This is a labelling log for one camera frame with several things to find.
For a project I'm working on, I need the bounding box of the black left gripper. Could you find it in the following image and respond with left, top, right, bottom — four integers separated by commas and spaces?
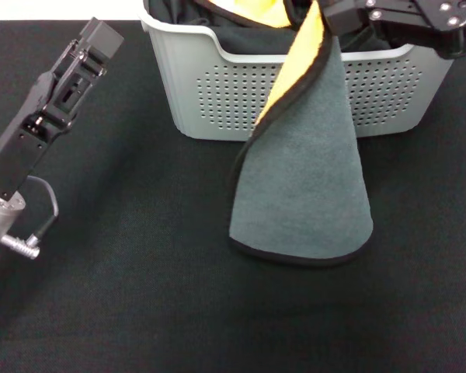
0, 71, 69, 200

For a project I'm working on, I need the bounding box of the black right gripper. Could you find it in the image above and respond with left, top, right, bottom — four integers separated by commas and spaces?
322, 0, 466, 59

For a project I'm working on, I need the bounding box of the grey and yellow towel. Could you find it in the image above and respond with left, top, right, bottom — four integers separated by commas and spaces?
228, 0, 375, 268

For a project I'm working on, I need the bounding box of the grey perforated storage box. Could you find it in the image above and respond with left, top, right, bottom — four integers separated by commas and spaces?
137, 0, 466, 141

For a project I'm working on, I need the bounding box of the black tablecloth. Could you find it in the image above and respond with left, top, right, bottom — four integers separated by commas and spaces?
0, 19, 466, 373

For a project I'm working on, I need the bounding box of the black garment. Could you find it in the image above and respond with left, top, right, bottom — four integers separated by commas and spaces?
147, 0, 412, 54

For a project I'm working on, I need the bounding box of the left arm cable with connector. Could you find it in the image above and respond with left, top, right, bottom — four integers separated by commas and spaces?
0, 175, 60, 260

